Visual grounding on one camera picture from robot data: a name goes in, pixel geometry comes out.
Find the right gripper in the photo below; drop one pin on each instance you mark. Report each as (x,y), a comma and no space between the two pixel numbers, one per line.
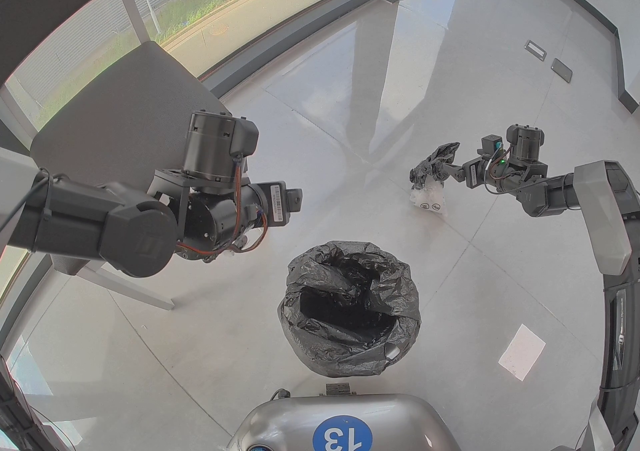
(480,176)

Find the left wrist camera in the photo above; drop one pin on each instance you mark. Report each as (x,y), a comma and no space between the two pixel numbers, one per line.
(294,200)

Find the clear printed wrapper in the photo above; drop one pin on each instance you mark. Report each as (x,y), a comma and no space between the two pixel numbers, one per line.
(429,199)

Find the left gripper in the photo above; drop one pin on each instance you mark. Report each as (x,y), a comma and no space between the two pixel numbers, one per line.
(277,204)

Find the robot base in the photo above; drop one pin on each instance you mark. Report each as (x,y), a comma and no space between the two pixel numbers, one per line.
(300,424)

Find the black plastic bag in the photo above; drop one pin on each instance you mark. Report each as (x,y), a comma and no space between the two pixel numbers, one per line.
(345,354)

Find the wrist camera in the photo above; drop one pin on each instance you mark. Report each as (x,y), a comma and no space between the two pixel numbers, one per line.
(491,146)
(294,200)

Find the white trash bin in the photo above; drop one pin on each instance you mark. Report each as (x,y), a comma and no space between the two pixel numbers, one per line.
(392,351)

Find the black plastic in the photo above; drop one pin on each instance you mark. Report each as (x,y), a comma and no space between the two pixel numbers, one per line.
(432,164)

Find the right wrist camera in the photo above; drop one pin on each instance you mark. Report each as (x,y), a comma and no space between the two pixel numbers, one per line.
(491,146)

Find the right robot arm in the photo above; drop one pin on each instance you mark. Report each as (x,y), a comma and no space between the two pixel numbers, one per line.
(600,219)

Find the grey chair with white legs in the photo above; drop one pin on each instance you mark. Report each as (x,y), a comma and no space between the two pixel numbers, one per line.
(115,108)

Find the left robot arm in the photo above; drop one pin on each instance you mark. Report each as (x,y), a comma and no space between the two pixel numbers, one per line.
(100,224)

